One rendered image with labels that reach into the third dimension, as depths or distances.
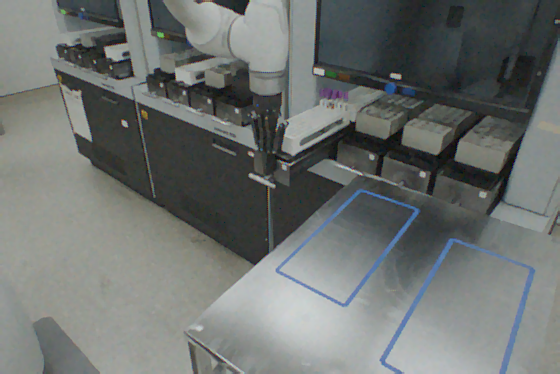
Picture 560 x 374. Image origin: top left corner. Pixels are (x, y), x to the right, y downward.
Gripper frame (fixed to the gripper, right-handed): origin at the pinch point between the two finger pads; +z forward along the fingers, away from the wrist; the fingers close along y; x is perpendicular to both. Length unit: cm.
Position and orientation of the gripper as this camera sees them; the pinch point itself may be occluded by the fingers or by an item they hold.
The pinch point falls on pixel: (268, 162)
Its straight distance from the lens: 113.8
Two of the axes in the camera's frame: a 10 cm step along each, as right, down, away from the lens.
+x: -6.5, 3.9, -6.5
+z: 0.0, 8.6, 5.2
